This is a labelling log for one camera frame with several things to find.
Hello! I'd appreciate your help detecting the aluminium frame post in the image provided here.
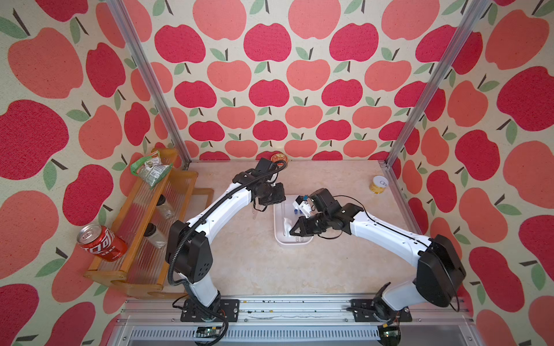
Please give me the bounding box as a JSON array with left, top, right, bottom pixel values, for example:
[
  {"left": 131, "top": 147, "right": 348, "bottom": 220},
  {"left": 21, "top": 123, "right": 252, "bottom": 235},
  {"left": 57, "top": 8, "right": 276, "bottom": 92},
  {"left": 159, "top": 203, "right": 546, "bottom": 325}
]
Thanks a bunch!
[
  {"left": 380, "top": 0, "right": 493, "bottom": 170},
  {"left": 108, "top": 0, "right": 192, "bottom": 170}
]

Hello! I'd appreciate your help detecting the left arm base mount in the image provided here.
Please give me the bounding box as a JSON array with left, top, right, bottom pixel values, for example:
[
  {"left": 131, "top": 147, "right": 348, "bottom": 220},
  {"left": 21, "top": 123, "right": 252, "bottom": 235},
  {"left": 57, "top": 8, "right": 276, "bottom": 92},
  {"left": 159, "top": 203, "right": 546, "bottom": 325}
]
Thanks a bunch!
[{"left": 180, "top": 298, "right": 240, "bottom": 323}]

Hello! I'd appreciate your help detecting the glass spice jar lower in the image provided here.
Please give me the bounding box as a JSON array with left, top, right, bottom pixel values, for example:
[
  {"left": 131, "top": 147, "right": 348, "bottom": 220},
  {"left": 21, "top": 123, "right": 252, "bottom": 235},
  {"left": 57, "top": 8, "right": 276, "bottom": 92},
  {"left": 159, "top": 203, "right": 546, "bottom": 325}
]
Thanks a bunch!
[{"left": 144, "top": 223, "right": 167, "bottom": 249}]

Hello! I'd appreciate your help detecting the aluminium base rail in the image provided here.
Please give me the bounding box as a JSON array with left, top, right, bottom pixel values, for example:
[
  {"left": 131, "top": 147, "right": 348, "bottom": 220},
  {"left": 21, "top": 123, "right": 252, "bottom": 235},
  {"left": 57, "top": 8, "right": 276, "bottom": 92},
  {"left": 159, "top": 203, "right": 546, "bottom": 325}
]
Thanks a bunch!
[{"left": 102, "top": 294, "right": 484, "bottom": 345}]

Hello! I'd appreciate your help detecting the right aluminium frame post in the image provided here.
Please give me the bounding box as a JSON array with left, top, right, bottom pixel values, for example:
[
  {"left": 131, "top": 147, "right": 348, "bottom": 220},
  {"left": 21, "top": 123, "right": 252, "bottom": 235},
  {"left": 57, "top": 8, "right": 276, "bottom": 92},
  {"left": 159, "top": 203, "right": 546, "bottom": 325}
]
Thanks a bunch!
[{"left": 380, "top": 0, "right": 493, "bottom": 170}]

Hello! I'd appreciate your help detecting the glass spice jar upper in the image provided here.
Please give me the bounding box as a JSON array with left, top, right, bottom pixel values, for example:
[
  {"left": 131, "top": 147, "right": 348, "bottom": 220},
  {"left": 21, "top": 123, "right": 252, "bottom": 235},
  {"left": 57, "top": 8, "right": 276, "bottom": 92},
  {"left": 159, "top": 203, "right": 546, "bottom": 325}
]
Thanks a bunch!
[{"left": 156, "top": 195, "right": 175, "bottom": 220}]

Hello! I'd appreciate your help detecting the white wipe cloth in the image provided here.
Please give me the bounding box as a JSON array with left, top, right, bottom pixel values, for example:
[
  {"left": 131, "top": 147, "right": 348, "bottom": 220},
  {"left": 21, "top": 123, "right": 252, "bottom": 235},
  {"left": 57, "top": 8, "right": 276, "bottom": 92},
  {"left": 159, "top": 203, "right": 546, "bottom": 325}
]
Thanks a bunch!
[{"left": 284, "top": 218, "right": 296, "bottom": 237}]

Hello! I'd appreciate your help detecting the green snack bag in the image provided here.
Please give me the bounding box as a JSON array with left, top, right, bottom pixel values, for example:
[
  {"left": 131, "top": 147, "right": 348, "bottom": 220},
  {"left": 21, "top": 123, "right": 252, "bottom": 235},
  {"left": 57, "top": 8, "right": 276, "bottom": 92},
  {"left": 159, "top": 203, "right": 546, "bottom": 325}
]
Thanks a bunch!
[{"left": 131, "top": 151, "right": 173, "bottom": 189}]

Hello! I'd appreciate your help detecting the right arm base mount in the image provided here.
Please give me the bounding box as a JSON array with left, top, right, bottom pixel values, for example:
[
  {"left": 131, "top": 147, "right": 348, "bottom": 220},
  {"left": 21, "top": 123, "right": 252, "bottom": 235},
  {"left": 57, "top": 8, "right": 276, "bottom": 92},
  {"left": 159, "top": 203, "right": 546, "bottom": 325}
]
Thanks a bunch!
[{"left": 346, "top": 299, "right": 413, "bottom": 324}]

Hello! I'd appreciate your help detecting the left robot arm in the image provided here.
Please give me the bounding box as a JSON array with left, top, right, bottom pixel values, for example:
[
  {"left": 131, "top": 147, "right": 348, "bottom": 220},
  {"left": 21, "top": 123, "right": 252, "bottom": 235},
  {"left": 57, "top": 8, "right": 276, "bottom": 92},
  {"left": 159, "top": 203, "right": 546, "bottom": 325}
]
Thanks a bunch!
[{"left": 165, "top": 159, "right": 287, "bottom": 311}]

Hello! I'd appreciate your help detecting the glass spice jar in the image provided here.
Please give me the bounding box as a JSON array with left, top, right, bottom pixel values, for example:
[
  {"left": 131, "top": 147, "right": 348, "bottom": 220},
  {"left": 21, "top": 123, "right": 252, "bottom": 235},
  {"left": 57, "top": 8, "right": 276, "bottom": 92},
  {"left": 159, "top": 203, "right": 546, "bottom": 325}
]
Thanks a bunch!
[
  {"left": 156, "top": 195, "right": 175, "bottom": 220},
  {"left": 144, "top": 223, "right": 167, "bottom": 249}
]

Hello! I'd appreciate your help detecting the yellow white can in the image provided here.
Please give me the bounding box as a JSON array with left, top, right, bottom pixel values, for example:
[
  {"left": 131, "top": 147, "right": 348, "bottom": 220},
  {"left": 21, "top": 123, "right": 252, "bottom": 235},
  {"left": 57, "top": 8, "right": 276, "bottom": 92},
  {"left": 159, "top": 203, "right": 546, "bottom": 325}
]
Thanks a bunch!
[{"left": 369, "top": 175, "right": 389, "bottom": 195}]

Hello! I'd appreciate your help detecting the left aluminium frame post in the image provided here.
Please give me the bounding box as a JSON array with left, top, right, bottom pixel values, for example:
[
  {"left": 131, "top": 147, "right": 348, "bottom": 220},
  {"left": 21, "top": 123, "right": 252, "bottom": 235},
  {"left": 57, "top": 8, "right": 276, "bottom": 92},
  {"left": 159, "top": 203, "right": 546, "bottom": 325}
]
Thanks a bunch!
[{"left": 108, "top": 0, "right": 192, "bottom": 170}]

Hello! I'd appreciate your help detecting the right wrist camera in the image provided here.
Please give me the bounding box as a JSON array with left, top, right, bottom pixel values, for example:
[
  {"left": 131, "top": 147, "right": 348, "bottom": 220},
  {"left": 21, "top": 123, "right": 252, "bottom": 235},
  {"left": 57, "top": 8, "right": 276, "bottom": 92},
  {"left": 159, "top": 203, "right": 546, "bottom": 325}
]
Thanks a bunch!
[{"left": 293, "top": 188, "right": 341, "bottom": 218}]

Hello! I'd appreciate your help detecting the red gold round tin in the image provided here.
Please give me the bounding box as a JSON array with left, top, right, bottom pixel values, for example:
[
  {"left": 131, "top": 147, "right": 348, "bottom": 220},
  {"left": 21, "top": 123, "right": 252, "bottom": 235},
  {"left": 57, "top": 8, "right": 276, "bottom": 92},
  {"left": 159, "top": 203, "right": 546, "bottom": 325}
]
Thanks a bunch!
[{"left": 271, "top": 152, "right": 289, "bottom": 167}]

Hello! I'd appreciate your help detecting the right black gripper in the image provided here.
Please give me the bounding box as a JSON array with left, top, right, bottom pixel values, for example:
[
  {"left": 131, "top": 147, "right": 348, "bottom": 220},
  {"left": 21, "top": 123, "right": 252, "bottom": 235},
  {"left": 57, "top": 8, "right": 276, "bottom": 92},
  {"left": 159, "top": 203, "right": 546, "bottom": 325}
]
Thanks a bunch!
[{"left": 288, "top": 213, "right": 328, "bottom": 235}]

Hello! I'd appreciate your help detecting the white rectangular tray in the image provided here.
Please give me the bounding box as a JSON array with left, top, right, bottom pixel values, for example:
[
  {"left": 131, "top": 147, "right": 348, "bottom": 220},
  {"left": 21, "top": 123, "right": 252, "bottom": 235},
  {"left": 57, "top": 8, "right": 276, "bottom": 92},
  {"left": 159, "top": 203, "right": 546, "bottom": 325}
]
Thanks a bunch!
[{"left": 274, "top": 195, "right": 312, "bottom": 247}]

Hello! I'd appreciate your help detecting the red cola can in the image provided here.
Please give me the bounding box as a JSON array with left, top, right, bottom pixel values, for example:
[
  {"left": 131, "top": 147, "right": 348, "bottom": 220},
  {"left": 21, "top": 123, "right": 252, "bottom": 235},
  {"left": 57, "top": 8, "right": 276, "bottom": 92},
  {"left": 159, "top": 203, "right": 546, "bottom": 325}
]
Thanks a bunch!
[{"left": 76, "top": 224, "right": 128, "bottom": 262}]

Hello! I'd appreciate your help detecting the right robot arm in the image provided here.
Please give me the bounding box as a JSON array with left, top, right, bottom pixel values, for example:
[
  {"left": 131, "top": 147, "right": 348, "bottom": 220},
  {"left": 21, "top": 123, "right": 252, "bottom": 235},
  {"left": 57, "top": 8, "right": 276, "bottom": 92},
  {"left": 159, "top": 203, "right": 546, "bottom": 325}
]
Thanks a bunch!
[{"left": 289, "top": 203, "right": 466, "bottom": 312}]

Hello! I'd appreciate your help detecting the wooden shelf rack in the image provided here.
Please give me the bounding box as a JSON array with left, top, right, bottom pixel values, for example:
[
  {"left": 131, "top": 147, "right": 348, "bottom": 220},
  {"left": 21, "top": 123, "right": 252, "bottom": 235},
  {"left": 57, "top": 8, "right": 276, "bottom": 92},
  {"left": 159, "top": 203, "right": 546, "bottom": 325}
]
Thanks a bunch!
[{"left": 84, "top": 169, "right": 214, "bottom": 299}]

